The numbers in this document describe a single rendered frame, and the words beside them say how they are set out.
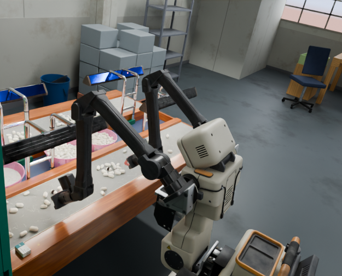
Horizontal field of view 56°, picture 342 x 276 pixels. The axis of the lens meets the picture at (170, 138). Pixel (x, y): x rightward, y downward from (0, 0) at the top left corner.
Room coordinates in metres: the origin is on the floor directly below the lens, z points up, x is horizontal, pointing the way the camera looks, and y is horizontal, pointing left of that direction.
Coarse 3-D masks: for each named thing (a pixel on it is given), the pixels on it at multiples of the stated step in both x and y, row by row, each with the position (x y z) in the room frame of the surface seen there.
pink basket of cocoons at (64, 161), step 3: (72, 141) 1.86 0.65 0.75; (75, 141) 1.86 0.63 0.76; (72, 144) 1.86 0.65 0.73; (75, 144) 1.86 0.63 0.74; (45, 153) 1.64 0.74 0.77; (57, 159) 1.62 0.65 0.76; (60, 159) 1.61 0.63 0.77; (63, 159) 1.61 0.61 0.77; (66, 159) 1.62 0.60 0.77; (69, 159) 1.63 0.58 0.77; (72, 159) 1.64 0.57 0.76; (75, 159) 1.66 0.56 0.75; (57, 162) 1.62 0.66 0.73; (60, 162) 1.62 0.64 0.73; (63, 162) 1.62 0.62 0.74; (66, 162) 1.63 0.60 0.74; (54, 165) 1.64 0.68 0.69; (57, 165) 1.63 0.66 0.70; (60, 165) 1.63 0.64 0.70
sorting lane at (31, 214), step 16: (176, 128) 2.42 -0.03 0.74; (192, 128) 2.48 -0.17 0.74; (176, 144) 2.14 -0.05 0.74; (96, 160) 1.71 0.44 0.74; (112, 160) 1.75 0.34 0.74; (96, 176) 1.55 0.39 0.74; (128, 176) 1.61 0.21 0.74; (32, 192) 1.30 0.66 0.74; (48, 192) 1.33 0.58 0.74; (96, 192) 1.40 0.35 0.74; (32, 208) 1.19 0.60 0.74; (48, 208) 1.21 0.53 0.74; (64, 208) 1.23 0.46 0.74; (80, 208) 1.25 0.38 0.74; (16, 224) 1.07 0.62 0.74; (32, 224) 1.09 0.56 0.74; (48, 224) 1.11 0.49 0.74; (16, 240) 0.98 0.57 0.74
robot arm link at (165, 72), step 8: (160, 72) 1.50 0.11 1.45; (168, 72) 1.55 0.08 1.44; (152, 80) 1.51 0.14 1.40; (160, 80) 1.50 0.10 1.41; (168, 80) 1.49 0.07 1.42; (168, 88) 1.49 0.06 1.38; (176, 88) 1.48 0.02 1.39; (176, 96) 1.46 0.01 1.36; (184, 96) 1.47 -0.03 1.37; (184, 104) 1.44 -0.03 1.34; (192, 104) 1.47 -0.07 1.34; (184, 112) 1.44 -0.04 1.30; (192, 112) 1.42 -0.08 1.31; (192, 120) 1.41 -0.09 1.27; (200, 120) 1.39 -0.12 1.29
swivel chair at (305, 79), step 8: (312, 48) 6.21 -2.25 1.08; (320, 48) 6.25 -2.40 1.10; (328, 48) 6.32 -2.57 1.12; (312, 56) 6.20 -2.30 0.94; (320, 56) 6.25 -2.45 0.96; (328, 56) 6.31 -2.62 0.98; (304, 64) 6.18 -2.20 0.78; (312, 64) 6.20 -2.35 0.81; (320, 64) 6.24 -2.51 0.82; (304, 72) 6.14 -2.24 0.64; (312, 72) 6.19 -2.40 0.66; (320, 72) 6.24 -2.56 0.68; (296, 80) 5.96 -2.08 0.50; (304, 80) 5.88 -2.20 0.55; (312, 80) 6.01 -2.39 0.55; (304, 88) 6.02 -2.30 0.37; (296, 104) 5.90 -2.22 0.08; (304, 104) 5.93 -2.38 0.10; (312, 104) 6.09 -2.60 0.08
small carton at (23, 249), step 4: (20, 244) 0.92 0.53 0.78; (24, 244) 0.93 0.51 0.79; (16, 248) 0.90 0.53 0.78; (20, 248) 0.91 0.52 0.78; (24, 248) 0.91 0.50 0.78; (28, 248) 0.91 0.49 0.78; (20, 252) 0.89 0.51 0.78; (24, 252) 0.89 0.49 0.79; (28, 252) 0.90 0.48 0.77; (24, 256) 0.88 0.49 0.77
